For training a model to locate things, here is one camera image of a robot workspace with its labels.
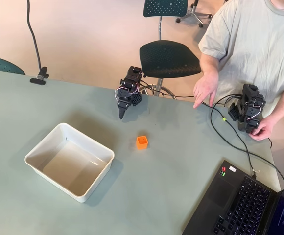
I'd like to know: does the orange cube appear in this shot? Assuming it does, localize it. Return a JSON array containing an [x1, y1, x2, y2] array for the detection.
[[136, 135, 149, 150]]

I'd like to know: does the black leader robot arm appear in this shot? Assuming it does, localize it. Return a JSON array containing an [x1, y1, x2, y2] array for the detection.
[[228, 84, 266, 134]]

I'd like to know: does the person's right forearm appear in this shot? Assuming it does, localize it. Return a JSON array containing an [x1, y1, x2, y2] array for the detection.
[[199, 51, 220, 75]]

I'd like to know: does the white plastic tray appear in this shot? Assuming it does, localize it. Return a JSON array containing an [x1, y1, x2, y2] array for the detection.
[[24, 122, 115, 203]]

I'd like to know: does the person's right hand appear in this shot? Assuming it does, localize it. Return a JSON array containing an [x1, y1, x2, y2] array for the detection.
[[192, 71, 220, 109]]

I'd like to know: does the person's left hand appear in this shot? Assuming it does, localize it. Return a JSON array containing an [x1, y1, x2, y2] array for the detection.
[[249, 117, 276, 141]]

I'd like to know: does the dark green perforated stool chair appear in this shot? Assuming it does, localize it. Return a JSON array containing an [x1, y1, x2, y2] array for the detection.
[[139, 0, 203, 100]]

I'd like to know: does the metal office chair star base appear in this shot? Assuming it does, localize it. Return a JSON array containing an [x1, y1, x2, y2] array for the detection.
[[175, 0, 213, 28]]

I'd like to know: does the teal perforated chair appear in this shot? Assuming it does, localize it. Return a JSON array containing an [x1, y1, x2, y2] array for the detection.
[[0, 55, 26, 76]]

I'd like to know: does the person in grey t-shirt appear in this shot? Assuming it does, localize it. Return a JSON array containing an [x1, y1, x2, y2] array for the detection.
[[198, 0, 284, 118]]

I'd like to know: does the black laptop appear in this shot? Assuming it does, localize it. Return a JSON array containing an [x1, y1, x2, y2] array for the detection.
[[182, 160, 284, 235]]

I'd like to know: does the black cable with green tag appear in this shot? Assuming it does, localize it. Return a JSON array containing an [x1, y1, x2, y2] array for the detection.
[[139, 79, 284, 189]]

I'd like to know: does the black gooseneck clamp mount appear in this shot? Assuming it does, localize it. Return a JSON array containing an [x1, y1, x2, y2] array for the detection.
[[26, 0, 50, 86]]

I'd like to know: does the black usb cable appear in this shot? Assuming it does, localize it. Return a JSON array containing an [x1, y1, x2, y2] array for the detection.
[[210, 94, 259, 177]]

